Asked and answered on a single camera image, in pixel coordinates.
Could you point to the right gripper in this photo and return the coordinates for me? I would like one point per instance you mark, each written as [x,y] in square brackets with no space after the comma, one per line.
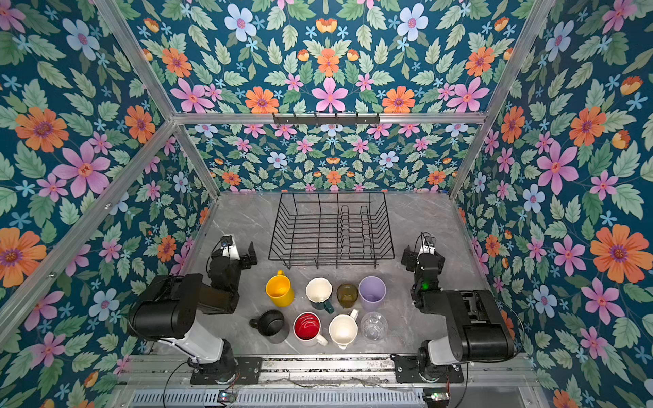
[412,257]

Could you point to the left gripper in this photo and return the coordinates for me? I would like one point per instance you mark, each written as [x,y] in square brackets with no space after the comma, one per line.
[245,254]

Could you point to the yellow mug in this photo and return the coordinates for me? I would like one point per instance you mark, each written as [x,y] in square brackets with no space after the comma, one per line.
[279,290]

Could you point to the lilac plastic cup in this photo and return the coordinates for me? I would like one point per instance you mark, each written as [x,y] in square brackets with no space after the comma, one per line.
[372,292]

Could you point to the black mug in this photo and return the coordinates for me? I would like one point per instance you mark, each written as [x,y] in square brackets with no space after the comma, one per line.
[272,325]

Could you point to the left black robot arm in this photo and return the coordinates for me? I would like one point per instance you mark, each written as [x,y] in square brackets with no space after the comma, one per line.
[166,312]

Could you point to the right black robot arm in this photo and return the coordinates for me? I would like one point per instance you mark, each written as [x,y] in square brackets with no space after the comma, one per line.
[476,329]

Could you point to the olive green glass cup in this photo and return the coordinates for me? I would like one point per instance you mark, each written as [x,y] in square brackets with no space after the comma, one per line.
[347,295]

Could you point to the clear glass cup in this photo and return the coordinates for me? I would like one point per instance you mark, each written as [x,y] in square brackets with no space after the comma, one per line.
[374,326]

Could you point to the cream mug green outside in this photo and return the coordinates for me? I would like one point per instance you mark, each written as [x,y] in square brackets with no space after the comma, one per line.
[319,291]

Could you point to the red mug white outside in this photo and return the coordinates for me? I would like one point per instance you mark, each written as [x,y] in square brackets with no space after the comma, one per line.
[307,329]

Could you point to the cream white mug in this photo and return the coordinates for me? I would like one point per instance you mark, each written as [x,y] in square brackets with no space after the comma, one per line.
[343,329]

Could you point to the white ventilation grille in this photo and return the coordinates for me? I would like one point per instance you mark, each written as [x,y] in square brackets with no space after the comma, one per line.
[281,398]

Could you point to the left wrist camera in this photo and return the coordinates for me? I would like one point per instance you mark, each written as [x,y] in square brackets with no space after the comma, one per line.
[228,247]

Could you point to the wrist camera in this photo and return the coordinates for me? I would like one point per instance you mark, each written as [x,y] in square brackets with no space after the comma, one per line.
[426,243]
[228,247]

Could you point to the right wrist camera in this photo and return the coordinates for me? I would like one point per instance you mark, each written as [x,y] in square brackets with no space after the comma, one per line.
[426,243]

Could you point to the black wire dish rack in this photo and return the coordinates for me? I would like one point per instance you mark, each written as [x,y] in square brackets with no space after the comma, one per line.
[332,229]

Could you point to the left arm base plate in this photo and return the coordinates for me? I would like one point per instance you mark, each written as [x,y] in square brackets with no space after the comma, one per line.
[239,371]

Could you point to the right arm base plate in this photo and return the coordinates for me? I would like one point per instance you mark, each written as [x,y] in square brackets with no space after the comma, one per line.
[412,369]

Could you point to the aluminium mounting rail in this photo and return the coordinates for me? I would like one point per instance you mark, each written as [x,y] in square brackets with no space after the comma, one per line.
[328,371]

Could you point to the black hook rail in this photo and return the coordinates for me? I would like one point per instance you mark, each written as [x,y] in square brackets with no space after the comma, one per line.
[315,119]

